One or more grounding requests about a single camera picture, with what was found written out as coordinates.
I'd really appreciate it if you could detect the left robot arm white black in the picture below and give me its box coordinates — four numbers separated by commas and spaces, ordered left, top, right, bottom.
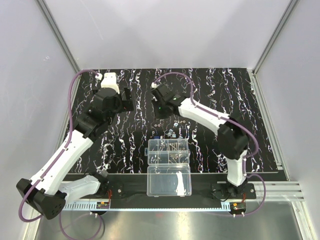
16, 87, 134, 222

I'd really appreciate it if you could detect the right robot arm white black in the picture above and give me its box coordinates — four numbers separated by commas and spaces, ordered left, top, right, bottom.
151, 83, 249, 189

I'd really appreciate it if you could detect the black marbled table mat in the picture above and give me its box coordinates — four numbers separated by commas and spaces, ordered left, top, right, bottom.
70, 68, 278, 174

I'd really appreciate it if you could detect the clear plastic organizer box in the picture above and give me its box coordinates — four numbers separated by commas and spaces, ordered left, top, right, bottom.
146, 138, 192, 197

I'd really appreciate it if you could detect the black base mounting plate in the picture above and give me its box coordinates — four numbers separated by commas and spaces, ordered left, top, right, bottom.
67, 172, 257, 211

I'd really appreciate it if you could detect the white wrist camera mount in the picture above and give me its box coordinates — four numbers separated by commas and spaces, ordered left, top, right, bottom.
100, 72, 120, 94

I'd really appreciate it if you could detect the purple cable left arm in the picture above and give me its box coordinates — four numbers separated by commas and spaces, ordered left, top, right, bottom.
18, 69, 105, 238

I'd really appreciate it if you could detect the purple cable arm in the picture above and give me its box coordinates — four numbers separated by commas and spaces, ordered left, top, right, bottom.
151, 71, 266, 217
18, 69, 105, 238

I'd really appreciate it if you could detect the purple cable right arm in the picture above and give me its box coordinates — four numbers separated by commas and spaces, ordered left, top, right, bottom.
151, 71, 266, 217

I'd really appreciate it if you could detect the white slotted cable duct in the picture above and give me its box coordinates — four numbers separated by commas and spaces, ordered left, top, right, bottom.
63, 200, 231, 212

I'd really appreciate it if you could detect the left aluminium frame post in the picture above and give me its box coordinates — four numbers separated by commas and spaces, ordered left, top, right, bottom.
35, 0, 80, 73

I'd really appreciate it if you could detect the aluminium frame post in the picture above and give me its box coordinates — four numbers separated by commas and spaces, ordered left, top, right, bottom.
35, 0, 80, 73
252, 0, 300, 75

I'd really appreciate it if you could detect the aluminium rail right side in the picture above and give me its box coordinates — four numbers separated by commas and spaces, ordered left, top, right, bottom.
227, 181, 305, 202

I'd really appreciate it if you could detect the right aluminium frame post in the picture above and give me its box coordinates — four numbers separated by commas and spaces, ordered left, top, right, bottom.
252, 0, 300, 75

